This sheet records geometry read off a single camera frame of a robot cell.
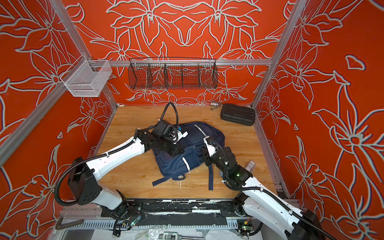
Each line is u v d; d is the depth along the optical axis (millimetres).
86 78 921
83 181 409
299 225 393
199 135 879
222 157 571
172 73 983
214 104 1173
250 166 854
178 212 727
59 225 687
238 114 1070
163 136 624
